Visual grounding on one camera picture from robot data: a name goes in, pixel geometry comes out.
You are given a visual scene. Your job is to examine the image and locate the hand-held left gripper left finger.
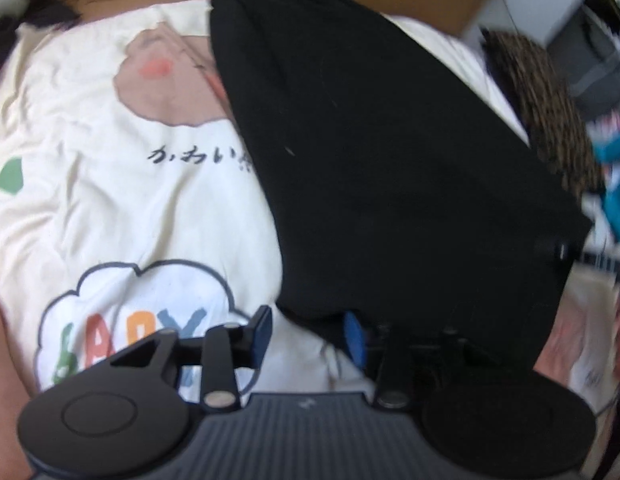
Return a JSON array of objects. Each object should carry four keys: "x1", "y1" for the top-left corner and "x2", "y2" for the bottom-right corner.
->
[{"x1": 107, "y1": 305, "x2": 273, "y2": 409}]

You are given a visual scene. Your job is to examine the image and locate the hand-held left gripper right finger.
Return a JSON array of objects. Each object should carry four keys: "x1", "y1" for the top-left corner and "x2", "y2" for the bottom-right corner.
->
[{"x1": 344, "y1": 312, "x2": 530, "y2": 409}]

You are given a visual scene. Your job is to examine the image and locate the teal cloth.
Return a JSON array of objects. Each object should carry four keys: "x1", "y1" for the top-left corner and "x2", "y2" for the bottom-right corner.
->
[{"x1": 587, "y1": 110, "x2": 620, "y2": 251}]

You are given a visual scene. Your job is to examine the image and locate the white printed blanket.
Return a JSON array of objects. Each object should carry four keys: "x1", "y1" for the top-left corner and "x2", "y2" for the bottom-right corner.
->
[{"x1": 0, "y1": 0, "x2": 535, "y2": 406}]

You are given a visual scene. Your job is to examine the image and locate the leopard print garment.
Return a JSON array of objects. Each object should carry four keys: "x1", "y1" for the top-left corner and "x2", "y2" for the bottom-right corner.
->
[{"x1": 482, "y1": 30, "x2": 608, "y2": 196}]

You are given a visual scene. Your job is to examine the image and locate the black drawstring pants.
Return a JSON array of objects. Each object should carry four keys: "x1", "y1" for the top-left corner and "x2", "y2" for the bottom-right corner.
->
[{"x1": 209, "y1": 0, "x2": 593, "y2": 376}]

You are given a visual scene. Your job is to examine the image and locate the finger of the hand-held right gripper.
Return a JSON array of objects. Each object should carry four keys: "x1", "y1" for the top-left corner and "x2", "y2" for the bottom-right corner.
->
[{"x1": 534, "y1": 236, "x2": 573, "y2": 263}]

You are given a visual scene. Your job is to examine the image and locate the pink garment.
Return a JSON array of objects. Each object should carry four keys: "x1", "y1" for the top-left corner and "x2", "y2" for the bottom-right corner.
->
[{"x1": 532, "y1": 260, "x2": 620, "y2": 411}]

